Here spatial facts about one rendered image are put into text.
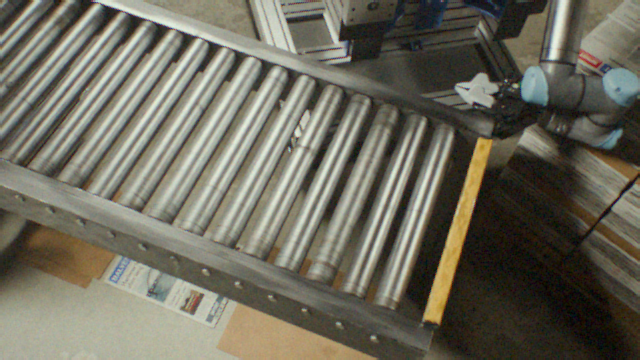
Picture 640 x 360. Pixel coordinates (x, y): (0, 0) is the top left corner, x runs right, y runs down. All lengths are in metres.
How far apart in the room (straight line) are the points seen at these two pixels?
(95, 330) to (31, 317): 0.19
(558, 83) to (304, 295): 0.67
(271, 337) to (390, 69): 1.00
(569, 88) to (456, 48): 1.07
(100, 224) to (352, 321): 0.49
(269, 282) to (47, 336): 1.03
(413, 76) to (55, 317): 1.39
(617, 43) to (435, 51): 0.86
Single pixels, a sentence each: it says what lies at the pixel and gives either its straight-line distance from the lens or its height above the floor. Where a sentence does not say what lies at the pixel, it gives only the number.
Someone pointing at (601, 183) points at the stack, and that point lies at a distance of 1.78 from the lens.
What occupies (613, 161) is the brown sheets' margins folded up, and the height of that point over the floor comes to 0.63.
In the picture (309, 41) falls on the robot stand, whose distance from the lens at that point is 2.34.
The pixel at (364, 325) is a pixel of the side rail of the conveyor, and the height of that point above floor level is 0.80.
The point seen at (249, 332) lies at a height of 0.00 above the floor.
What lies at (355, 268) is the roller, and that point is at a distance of 1.18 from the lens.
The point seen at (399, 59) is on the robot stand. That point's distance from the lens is 2.33.
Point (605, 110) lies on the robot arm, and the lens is 1.44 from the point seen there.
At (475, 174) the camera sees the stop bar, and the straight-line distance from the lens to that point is 1.31.
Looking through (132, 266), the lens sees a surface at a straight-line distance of 2.08.
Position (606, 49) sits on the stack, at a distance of 1.66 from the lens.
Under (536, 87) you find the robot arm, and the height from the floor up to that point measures 0.91.
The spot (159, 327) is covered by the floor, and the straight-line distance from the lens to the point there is 2.00.
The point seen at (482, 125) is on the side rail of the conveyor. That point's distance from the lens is 1.42.
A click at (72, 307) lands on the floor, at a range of 2.08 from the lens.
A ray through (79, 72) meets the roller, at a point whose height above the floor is 0.80.
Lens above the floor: 1.86
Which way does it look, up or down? 57 degrees down
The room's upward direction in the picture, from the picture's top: 8 degrees clockwise
